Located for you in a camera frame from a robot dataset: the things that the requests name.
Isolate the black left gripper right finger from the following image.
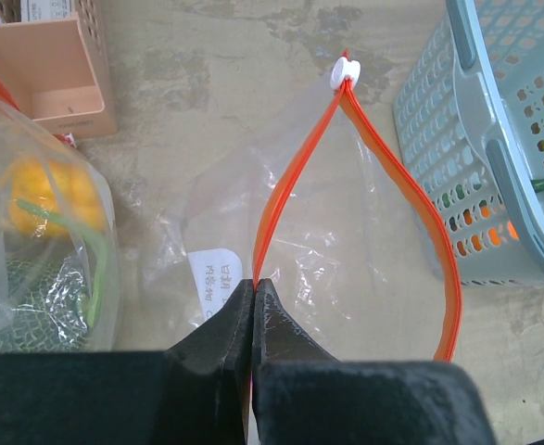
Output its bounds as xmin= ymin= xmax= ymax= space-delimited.
xmin=252 ymin=279 xmax=496 ymax=444

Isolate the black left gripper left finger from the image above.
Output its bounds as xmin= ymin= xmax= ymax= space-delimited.
xmin=0 ymin=280 xmax=254 ymax=444

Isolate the green netted melon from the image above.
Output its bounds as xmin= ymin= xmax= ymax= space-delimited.
xmin=0 ymin=198 xmax=110 ymax=356

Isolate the clear zip bag orange zipper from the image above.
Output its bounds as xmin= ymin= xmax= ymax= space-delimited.
xmin=0 ymin=83 xmax=120 ymax=353

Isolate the orange fruit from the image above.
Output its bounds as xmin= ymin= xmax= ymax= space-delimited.
xmin=0 ymin=157 xmax=106 ymax=238

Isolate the light blue plastic basket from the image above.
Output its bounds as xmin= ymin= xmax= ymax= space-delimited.
xmin=393 ymin=1 xmax=544 ymax=286

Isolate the pink plastic file organizer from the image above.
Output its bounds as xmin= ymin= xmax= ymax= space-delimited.
xmin=0 ymin=0 xmax=117 ymax=139

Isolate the white blue box in organizer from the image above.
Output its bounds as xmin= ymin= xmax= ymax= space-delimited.
xmin=20 ymin=0 xmax=72 ymax=22

